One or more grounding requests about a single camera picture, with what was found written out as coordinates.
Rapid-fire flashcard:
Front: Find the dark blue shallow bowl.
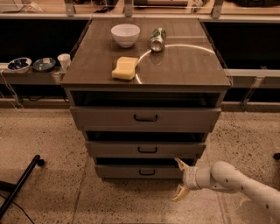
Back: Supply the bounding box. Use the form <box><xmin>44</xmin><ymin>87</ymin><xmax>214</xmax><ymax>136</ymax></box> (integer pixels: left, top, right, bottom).
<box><xmin>32</xmin><ymin>58</ymin><xmax>56</xmax><ymax>73</ymax></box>

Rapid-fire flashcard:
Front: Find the grey three-drawer cabinet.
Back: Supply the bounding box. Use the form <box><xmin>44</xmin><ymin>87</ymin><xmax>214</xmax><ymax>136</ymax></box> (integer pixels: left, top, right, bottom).
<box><xmin>60</xmin><ymin>17</ymin><xmax>233</xmax><ymax>181</ymax></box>

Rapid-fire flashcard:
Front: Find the blue patterned bowl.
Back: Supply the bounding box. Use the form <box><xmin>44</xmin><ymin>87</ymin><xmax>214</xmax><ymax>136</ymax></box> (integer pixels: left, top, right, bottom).
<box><xmin>8</xmin><ymin>57</ymin><xmax>32</xmax><ymax>74</ymax></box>

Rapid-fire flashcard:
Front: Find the black caster wheel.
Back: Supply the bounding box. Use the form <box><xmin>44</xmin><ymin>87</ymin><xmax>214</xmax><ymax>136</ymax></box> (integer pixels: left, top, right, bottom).
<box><xmin>273</xmin><ymin>153</ymin><xmax>280</xmax><ymax>160</ymax></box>

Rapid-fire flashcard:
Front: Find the grey drawer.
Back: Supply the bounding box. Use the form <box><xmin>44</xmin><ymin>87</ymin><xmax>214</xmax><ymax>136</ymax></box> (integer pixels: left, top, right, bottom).
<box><xmin>70</xmin><ymin>107</ymin><xmax>221</xmax><ymax>133</ymax></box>
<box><xmin>95</xmin><ymin>164</ymin><xmax>183</xmax><ymax>179</ymax></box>
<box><xmin>86</xmin><ymin>141</ymin><xmax>206</xmax><ymax>158</ymax></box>

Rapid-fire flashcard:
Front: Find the black floor cable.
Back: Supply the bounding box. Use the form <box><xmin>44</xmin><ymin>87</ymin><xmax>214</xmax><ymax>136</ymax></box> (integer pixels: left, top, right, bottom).
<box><xmin>0</xmin><ymin>193</ymin><xmax>36</xmax><ymax>224</ymax></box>

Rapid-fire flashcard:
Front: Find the grey top drawer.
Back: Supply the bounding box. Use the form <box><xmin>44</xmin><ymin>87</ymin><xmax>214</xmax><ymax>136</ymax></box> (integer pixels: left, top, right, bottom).
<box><xmin>70</xmin><ymin>107</ymin><xmax>221</xmax><ymax>133</ymax></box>

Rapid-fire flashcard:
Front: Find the black stand leg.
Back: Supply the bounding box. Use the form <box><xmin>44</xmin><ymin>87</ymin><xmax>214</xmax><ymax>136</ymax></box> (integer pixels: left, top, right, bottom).
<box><xmin>0</xmin><ymin>155</ymin><xmax>45</xmax><ymax>219</ymax></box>

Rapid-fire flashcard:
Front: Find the green soda can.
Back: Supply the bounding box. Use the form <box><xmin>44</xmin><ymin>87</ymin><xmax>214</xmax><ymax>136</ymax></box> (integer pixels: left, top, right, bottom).
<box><xmin>150</xmin><ymin>27</ymin><xmax>166</xmax><ymax>53</ymax></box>

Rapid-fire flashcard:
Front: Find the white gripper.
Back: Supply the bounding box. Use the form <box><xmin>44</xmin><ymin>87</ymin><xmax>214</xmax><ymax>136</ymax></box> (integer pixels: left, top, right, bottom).
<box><xmin>172</xmin><ymin>157</ymin><xmax>200</xmax><ymax>201</ymax></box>

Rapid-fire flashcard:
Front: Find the white paper cup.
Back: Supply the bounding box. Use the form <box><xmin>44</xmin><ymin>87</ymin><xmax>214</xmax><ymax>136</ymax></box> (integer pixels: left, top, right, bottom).
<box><xmin>57</xmin><ymin>53</ymin><xmax>71</xmax><ymax>71</ymax></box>

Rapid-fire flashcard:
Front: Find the yellow sponge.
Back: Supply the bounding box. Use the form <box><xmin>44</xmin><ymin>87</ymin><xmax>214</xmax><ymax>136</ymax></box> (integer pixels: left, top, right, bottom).
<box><xmin>112</xmin><ymin>57</ymin><xmax>138</xmax><ymax>81</ymax></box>

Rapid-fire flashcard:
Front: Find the white hanging cable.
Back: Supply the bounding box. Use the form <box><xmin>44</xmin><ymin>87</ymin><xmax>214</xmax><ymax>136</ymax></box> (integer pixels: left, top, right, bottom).
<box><xmin>0</xmin><ymin>69</ymin><xmax>25</xmax><ymax>110</ymax></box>

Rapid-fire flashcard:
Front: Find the white ceramic bowl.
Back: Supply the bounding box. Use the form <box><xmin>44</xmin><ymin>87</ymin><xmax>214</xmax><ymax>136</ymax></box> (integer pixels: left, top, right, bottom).
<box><xmin>111</xmin><ymin>24</ymin><xmax>140</xmax><ymax>48</ymax></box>

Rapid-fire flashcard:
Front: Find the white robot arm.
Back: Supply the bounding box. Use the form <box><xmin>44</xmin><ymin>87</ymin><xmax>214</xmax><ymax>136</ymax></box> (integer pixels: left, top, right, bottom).
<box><xmin>172</xmin><ymin>157</ymin><xmax>280</xmax><ymax>220</ymax></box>

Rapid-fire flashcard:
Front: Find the grey bottom drawer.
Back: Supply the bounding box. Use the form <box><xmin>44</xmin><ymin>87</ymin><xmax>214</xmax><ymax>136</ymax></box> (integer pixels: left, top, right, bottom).
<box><xmin>95</xmin><ymin>164</ymin><xmax>183</xmax><ymax>179</ymax></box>

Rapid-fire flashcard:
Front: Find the grey middle drawer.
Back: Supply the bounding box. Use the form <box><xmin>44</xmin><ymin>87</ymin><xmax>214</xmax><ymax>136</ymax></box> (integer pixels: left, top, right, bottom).
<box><xmin>86</xmin><ymin>141</ymin><xmax>206</xmax><ymax>158</ymax></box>

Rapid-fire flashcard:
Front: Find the grey side shelf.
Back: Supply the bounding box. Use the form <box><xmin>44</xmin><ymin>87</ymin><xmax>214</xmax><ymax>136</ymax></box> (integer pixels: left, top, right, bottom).
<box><xmin>0</xmin><ymin>63</ymin><xmax>65</xmax><ymax>85</ymax></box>

